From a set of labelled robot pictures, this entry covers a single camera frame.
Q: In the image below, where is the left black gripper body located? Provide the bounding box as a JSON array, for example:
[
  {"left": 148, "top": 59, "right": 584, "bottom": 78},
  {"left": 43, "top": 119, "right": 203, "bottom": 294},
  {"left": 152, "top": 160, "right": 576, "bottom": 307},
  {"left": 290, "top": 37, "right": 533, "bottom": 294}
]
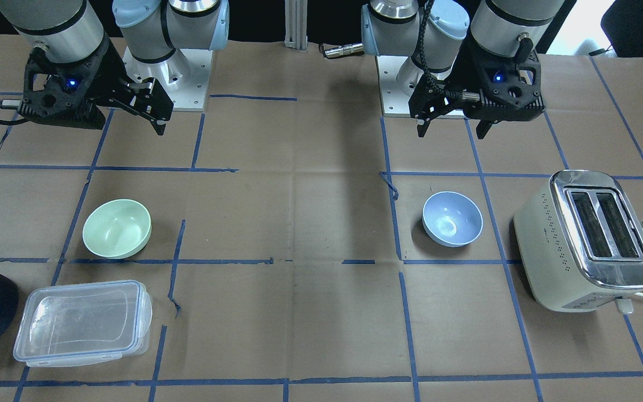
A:
[{"left": 409, "top": 36, "right": 546, "bottom": 124}]

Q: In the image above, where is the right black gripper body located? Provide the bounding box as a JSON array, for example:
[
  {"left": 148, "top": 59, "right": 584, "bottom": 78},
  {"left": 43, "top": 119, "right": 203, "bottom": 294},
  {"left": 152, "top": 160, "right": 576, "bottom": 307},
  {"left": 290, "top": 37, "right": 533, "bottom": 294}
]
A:
[{"left": 20, "top": 38, "right": 133, "bottom": 130}]

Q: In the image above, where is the green bowl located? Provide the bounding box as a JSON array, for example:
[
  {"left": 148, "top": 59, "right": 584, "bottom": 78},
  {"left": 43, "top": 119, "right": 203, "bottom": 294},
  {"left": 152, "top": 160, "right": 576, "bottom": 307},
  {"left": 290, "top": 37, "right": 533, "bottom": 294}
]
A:
[{"left": 82, "top": 199, "right": 152, "bottom": 260}]

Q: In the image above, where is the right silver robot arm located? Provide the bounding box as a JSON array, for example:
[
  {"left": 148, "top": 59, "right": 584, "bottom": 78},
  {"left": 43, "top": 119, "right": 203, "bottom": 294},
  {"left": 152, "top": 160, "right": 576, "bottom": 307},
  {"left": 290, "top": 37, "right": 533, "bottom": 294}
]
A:
[{"left": 0, "top": 1, "right": 230, "bottom": 135}]

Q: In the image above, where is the blue bowl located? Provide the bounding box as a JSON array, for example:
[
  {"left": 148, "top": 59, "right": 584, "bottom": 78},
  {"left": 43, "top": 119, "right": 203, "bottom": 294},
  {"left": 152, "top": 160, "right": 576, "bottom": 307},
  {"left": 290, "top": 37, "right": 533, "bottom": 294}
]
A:
[{"left": 421, "top": 191, "right": 484, "bottom": 247}]

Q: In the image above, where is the cream chrome toaster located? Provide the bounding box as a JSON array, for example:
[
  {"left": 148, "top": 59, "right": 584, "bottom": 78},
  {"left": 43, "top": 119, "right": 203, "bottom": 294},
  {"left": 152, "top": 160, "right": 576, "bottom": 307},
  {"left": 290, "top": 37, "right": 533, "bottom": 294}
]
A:
[{"left": 513, "top": 170, "right": 643, "bottom": 315}]

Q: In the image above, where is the clear plastic food container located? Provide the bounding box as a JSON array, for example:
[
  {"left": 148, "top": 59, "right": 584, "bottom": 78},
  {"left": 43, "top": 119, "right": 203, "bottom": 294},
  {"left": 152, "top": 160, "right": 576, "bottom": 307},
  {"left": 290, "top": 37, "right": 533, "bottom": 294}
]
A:
[{"left": 13, "top": 280, "right": 152, "bottom": 368}]

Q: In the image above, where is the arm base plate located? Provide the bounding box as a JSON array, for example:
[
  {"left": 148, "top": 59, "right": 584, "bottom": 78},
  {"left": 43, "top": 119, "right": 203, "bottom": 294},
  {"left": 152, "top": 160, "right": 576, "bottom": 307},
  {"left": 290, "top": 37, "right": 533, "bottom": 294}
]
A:
[
  {"left": 123, "top": 48, "right": 214, "bottom": 112},
  {"left": 376, "top": 55, "right": 467, "bottom": 119}
]

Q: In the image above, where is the aluminium frame post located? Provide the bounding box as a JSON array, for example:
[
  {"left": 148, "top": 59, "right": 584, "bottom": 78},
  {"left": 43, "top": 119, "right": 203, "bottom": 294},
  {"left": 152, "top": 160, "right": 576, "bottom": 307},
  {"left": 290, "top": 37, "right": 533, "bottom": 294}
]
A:
[{"left": 284, "top": 0, "right": 308, "bottom": 52}]

